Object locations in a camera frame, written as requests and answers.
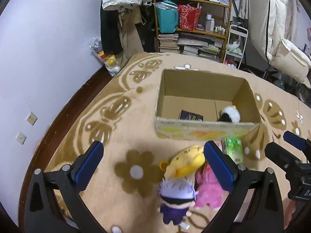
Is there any wooden shelf unit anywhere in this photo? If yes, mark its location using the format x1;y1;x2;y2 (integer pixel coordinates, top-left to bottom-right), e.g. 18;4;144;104
153;0;232;62

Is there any yellow dog plush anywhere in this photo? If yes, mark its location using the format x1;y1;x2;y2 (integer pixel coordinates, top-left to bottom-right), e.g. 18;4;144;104
159;145;206;179

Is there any beige floral blanket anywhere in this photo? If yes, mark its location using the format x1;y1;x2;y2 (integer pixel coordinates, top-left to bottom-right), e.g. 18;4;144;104
47;53;310;232

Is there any lower wall socket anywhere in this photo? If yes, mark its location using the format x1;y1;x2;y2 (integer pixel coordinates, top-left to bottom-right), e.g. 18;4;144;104
16;132;27;145

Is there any white black fluffy plush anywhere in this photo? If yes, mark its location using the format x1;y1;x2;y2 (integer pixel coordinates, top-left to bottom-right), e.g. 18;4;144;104
218;106;240;123

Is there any white metal cart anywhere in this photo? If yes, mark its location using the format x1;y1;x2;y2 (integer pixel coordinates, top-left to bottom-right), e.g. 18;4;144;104
223;24;249;69

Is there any beige coat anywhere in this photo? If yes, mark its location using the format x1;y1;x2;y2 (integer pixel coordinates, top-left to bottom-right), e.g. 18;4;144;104
116;6;144;68

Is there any teal bag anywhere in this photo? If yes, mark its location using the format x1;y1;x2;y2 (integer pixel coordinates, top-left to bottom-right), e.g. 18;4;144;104
153;0;179;34

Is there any black tissue pack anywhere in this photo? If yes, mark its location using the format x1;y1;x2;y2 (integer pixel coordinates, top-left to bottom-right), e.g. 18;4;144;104
179;110;204;122

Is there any pink plush toy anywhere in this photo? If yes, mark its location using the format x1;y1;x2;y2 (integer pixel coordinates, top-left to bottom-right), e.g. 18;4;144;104
195;162;224;209

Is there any white padded chair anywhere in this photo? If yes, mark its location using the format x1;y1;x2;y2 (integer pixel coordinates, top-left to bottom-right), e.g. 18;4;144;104
249;0;310;88

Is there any plastic bag with toys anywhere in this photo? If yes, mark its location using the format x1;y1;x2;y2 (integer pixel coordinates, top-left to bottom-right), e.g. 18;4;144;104
90;37;121;77

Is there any wall socket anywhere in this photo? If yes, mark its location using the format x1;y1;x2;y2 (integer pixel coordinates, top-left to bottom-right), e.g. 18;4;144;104
26;112;38;126
16;132;27;145

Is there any upper wall socket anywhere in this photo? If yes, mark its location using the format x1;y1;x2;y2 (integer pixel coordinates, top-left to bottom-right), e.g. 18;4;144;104
26;112;38;126

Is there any white-haired doll plush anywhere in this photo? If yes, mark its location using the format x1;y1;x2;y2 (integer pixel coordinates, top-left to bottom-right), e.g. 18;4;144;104
158;178;199;226

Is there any open cardboard box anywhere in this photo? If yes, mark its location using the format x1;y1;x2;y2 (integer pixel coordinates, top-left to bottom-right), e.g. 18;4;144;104
155;69;261;142

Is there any stack of books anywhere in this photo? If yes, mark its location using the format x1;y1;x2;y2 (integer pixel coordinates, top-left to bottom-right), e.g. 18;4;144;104
158;34;179;54

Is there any green tissue pack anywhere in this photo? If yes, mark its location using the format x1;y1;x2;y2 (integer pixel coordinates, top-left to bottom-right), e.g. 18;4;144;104
222;138;244;165

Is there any red patterned bag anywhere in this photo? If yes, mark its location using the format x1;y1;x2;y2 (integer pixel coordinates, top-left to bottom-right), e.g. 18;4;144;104
178;4;201;30

